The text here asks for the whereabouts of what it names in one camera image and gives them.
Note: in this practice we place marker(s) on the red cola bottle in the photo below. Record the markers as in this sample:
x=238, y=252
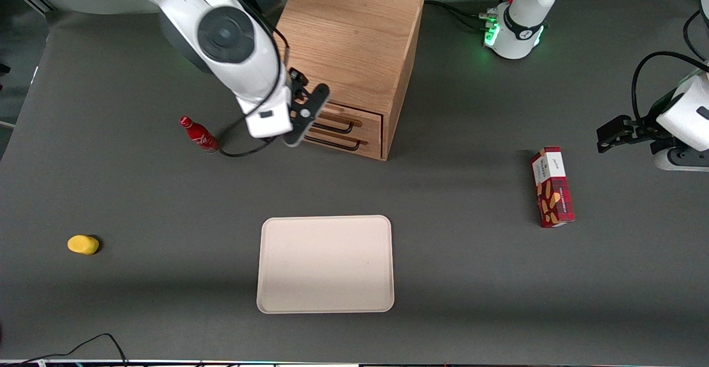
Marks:
x=200, y=136

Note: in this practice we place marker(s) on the wooden drawer without lip grip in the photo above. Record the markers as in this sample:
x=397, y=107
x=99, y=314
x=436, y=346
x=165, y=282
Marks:
x=372, y=149

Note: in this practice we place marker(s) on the beige plastic tray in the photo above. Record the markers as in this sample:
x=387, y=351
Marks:
x=327, y=264

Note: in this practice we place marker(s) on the red tartan shortbread box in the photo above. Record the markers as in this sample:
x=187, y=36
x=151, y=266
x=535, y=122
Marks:
x=552, y=190

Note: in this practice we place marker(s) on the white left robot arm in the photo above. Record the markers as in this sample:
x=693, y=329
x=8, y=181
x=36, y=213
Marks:
x=523, y=24

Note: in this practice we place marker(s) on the oak wooden drawer cabinet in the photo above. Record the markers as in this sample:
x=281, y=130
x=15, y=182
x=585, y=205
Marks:
x=354, y=35

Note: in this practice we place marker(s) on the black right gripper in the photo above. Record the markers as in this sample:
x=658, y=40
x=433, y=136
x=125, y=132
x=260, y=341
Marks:
x=298, y=92

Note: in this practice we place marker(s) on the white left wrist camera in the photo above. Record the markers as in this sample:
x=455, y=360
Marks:
x=687, y=160

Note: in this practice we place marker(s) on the yellow lemon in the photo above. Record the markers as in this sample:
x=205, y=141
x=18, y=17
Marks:
x=83, y=244

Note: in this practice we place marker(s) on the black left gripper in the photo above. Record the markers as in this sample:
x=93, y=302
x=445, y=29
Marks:
x=643, y=131

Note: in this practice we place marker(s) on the wooden drawer with lip grip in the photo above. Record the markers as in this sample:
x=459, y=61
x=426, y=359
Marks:
x=370, y=124

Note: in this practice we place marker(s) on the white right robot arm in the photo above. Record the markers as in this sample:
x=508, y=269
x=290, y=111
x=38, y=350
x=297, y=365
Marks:
x=227, y=35

